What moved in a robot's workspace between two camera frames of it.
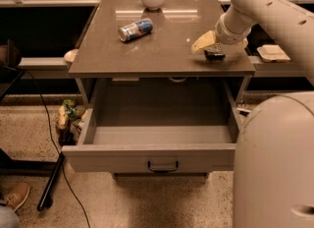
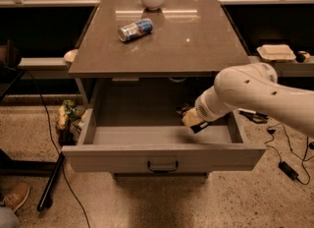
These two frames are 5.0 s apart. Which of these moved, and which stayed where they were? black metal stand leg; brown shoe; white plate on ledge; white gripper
Moved: white gripper
Stayed: black metal stand leg; white plate on ledge; brown shoe
